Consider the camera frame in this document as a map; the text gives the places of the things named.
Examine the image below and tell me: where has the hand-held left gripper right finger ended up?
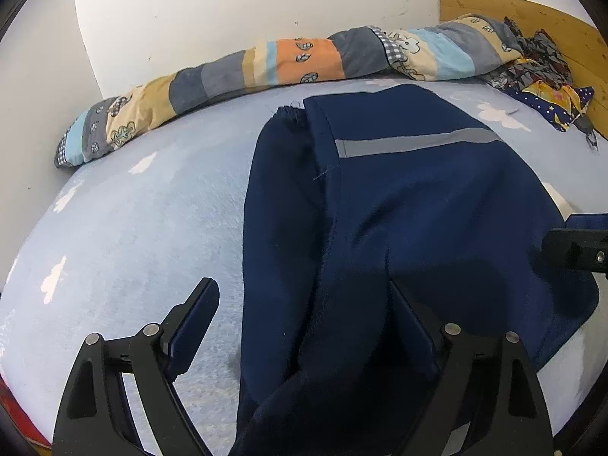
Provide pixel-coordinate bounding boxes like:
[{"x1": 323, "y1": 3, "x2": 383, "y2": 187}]
[{"x1": 388, "y1": 279, "x2": 556, "y2": 456}]

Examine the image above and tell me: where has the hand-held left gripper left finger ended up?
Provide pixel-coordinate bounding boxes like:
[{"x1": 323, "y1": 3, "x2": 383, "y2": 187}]
[{"x1": 51, "y1": 277, "x2": 221, "y2": 456}]

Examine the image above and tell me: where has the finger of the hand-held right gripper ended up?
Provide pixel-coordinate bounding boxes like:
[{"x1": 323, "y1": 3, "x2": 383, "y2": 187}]
[{"x1": 540, "y1": 213, "x2": 608, "y2": 276}]

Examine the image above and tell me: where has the navy work jacket red collar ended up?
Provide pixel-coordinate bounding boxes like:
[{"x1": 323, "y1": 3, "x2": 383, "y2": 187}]
[{"x1": 228, "y1": 83, "x2": 600, "y2": 456}]

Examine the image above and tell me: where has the small checkered cloth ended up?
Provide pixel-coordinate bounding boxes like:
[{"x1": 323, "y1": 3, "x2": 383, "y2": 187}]
[{"x1": 575, "y1": 116, "x2": 600, "y2": 153}]

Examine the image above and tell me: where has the navy dotted cloth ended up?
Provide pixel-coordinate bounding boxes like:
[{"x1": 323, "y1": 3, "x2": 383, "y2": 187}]
[{"x1": 510, "y1": 85, "x2": 595, "y2": 129}]

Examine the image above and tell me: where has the yellow floral cloth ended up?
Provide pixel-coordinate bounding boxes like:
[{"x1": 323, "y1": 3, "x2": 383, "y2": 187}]
[{"x1": 520, "y1": 57, "x2": 583, "y2": 131}]

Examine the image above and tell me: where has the grey red patterned garment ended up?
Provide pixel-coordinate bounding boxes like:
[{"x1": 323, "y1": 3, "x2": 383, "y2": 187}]
[{"x1": 480, "y1": 16, "x2": 578, "y2": 93}]

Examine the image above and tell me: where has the person's red puffer jacket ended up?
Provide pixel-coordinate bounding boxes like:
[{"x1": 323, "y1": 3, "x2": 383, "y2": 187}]
[{"x1": 0, "y1": 375, "x2": 53, "y2": 456}]

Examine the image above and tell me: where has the wooden headboard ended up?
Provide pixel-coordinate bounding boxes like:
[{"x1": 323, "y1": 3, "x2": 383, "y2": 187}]
[{"x1": 439, "y1": 0, "x2": 608, "y2": 143}]

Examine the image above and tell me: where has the patchwork printed blanket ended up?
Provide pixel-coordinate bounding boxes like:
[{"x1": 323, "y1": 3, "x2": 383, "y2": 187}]
[{"x1": 53, "y1": 13, "x2": 528, "y2": 169}]

